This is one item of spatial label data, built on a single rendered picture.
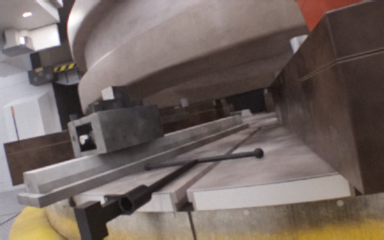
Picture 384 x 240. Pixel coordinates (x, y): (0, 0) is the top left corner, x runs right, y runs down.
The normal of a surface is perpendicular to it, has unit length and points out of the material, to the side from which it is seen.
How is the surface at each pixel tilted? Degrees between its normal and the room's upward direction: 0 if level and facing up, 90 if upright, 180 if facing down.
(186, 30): 90
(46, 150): 90
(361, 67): 90
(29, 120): 90
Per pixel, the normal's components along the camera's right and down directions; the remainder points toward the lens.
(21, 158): 0.45, -0.10
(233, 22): -0.38, 0.09
